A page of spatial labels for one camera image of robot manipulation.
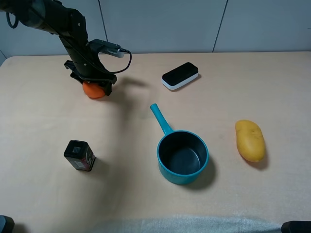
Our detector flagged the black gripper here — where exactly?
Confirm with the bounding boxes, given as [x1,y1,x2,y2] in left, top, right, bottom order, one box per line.
[64,53,117,96]

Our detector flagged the orange mandarin fruit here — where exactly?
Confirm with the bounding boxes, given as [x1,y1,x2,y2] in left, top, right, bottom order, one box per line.
[82,82,105,99]

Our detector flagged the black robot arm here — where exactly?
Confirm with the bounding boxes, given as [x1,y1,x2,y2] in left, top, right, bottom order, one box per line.
[0,0,121,96]

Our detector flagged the black object bottom left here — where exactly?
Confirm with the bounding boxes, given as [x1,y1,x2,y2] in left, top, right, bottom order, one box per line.
[0,215,15,233]

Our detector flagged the black object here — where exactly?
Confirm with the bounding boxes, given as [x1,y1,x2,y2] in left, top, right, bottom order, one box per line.
[0,215,15,233]
[281,221,311,233]

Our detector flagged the black object bottom right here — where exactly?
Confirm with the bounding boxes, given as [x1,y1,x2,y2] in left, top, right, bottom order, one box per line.
[281,221,311,233]

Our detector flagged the black rectangular tin box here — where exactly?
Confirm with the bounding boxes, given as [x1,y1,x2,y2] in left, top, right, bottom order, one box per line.
[64,140,96,171]

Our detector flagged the teal saucepan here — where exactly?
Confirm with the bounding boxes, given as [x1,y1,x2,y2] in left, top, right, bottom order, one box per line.
[150,103,209,185]

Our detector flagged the yellow mango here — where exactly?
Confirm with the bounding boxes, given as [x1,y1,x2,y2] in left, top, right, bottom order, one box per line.
[235,120,266,163]

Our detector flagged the black camera cable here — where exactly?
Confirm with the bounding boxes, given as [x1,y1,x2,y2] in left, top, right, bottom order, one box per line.
[106,50,132,74]

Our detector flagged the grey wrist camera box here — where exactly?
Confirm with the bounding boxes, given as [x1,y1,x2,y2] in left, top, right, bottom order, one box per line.
[89,39,130,58]

